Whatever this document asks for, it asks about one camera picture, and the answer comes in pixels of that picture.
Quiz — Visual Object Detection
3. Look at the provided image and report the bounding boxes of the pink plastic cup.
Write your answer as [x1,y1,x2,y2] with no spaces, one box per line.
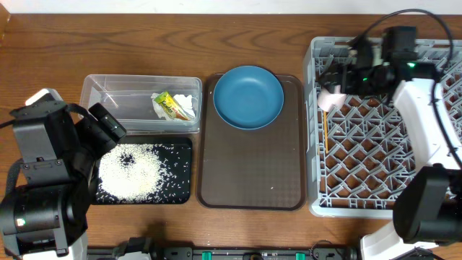
[317,85,347,112]

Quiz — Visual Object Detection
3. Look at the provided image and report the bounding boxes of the grey dishwasher rack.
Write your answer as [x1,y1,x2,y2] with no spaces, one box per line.
[303,37,461,219]

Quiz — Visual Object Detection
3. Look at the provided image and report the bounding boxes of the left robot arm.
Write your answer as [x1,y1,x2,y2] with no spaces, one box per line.
[1,100,126,259]

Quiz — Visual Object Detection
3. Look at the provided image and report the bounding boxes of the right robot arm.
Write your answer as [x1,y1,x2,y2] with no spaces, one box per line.
[318,26,461,259]

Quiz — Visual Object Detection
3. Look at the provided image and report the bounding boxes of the dark blue plate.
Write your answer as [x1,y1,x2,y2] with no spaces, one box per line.
[212,66,284,130]

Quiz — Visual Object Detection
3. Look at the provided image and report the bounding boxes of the green yellow snack wrapper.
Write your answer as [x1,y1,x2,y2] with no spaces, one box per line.
[154,92,191,121]

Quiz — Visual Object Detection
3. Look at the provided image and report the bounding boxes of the brown serving tray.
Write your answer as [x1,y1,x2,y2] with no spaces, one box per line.
[196,74,307,211]

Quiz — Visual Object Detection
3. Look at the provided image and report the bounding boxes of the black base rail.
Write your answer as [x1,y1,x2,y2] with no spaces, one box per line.
[86,246,434,260]

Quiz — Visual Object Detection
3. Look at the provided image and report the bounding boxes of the white rice grains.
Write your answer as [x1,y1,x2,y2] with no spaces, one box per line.
[97,143,191,204]

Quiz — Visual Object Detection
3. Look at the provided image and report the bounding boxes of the clear plastic waste bin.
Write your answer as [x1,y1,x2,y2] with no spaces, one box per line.
[80,74,203,135]

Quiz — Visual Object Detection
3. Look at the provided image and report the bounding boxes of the black plastic tray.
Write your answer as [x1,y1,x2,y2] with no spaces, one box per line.
[90,136,193,206]

